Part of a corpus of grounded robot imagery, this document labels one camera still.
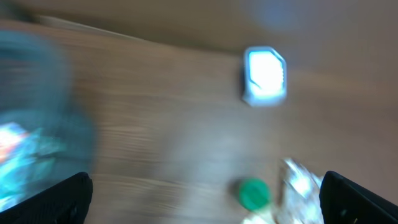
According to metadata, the white barcode scanner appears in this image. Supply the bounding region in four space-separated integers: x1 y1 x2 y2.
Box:
243 46 287 107

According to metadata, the beige clear snack bag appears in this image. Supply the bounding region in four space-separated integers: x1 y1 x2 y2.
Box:
275 158 324 224

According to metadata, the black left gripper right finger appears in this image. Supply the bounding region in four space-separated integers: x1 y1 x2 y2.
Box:
319 171 397 224

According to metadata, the light teal wrapper pack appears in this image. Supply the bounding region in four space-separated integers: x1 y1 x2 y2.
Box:
1 130 66 212

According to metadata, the dark grey plastic basket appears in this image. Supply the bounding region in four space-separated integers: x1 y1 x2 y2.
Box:
1 30 96 202

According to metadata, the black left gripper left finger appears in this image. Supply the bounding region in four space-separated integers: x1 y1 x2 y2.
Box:
1 172 93 224

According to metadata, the green lid jar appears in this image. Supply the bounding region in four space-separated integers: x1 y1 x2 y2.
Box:
231 177 276 224

